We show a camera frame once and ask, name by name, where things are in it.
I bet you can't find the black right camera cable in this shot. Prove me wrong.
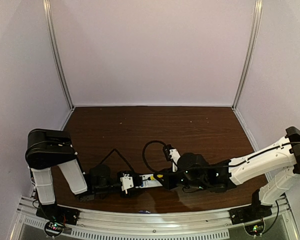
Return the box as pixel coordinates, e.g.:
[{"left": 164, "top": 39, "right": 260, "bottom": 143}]
[{"left": 142, "top": 140, "right": 231, "bottom": 176}]

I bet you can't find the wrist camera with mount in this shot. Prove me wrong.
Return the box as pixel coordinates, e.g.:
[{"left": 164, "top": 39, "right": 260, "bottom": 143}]
[
  {"left": 117, "top": 171, "right": 136, "bottom": 197},
  {"left": 162, "top": 144, "right": 181, "bottom": 172}
]

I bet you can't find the black left camera cable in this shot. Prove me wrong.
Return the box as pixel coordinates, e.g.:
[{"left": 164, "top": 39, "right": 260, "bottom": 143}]
[{"left": 99, "top": 148, "right": 136, "bottom": 176}]

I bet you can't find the aluminium corner post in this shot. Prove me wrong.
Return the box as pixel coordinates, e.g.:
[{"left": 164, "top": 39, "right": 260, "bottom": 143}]
[
  {"left": 42, "top": 0, "right": 74, "bottom": 110},
  {"left": 232, "top": 0, "right": 263, "bottom": 111}
]

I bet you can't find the left aluminium corner post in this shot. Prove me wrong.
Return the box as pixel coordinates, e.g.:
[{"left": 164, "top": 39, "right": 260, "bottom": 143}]
[{"left": 42, "top": 0, "right": 74, "bottom": 110}]

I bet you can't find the yellow handled screwdriver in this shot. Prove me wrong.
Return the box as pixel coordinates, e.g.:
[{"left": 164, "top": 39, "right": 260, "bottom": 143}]
[{"left": 143, "top": 174, "right": 163, "bottom": 181}]

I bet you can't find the right aluminium corner post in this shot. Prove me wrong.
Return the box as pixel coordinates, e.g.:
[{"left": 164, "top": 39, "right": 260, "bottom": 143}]
[{"left": 232, "top": 0, "right": 263, "bottom": 111}]

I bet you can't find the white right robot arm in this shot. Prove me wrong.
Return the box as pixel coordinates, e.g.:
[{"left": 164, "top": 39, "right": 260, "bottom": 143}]
[{"left": 154, "top": 126, "right": 300, "bottom": 210}]

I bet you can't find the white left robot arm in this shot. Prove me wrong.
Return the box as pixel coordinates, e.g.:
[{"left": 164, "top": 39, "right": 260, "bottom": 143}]
[{"left": 25, "top": 128, "right": 144, "bottom": 206}]

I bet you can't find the black camera cable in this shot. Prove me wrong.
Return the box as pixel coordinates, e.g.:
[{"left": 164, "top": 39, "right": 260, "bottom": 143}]
[
  {"left": 99, "top": 148, "right": 136, "bottom": 176},
  {"left": 142, "top": 140, "right": 231, "bottom": 176}
]

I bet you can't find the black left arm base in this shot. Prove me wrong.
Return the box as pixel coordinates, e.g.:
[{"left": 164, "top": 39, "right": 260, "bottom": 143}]
[{"left": 32, "top": 199, "right": 80, "bottom": 239}]

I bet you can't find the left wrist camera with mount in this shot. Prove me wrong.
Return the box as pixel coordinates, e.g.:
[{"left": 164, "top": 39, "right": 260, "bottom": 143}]
[{"left": 117, "top": 171, "right": 136, "bottom": 197}]

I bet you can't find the white remote control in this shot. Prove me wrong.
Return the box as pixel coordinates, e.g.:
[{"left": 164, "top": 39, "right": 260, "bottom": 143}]
[{"left": 137, "top": 174, "right": 163, "bottom": 189}]

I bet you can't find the aluminium front rail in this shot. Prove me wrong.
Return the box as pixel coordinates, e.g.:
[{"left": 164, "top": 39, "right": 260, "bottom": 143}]
[{"left": 7, "top": 197, "right": 300, "bottom": 240}]

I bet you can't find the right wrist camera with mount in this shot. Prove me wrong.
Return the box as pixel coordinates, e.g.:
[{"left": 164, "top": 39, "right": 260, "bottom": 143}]
[{"left": 162, "top": 144, "right": 181, "bottom": 172}]

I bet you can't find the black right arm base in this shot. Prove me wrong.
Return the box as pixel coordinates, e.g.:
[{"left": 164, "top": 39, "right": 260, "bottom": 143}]
[{"left": 229, "top": 189, "right": 272, "bottom": 237}]

